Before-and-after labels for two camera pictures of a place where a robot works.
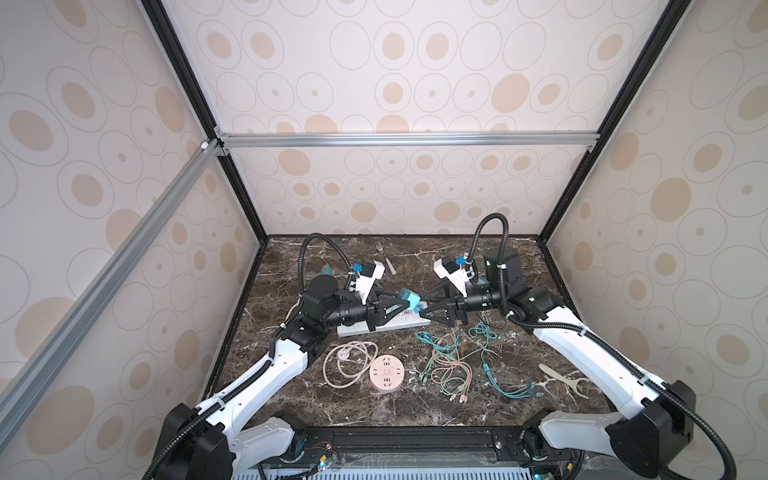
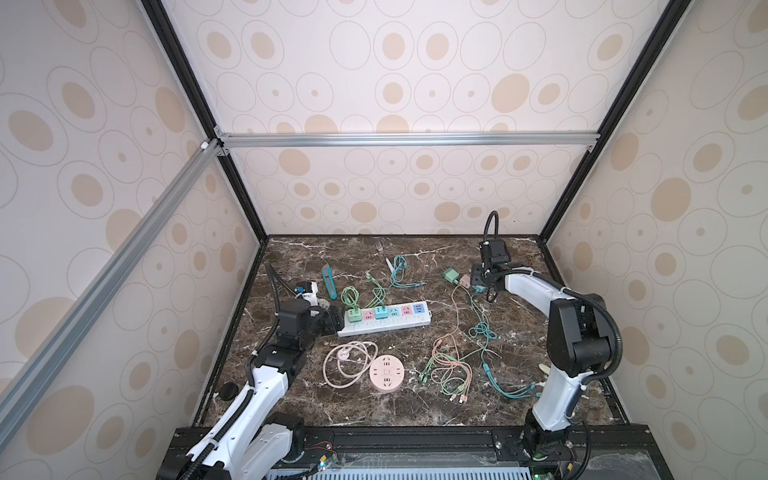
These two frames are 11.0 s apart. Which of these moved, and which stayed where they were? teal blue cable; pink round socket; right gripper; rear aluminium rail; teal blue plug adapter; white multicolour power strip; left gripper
Moved: right gripper; teal blue cable; teal blue plug adapter; left gripper
Stayed: pink round socket; white multicolour power strip; rear aluminium rail
